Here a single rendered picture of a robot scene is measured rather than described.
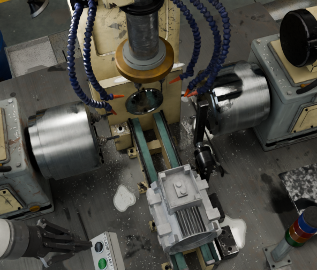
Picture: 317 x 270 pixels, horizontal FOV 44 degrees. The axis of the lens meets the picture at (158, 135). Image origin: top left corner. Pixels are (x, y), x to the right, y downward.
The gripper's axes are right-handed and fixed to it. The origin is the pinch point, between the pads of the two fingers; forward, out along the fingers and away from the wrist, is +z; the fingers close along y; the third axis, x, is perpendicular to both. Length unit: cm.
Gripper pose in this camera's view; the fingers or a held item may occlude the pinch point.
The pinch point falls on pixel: (80, 245)
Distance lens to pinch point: 116.1
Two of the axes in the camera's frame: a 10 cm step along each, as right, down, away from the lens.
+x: -7.8, 5.0, 3.8
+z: 5.6, 2.8, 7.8
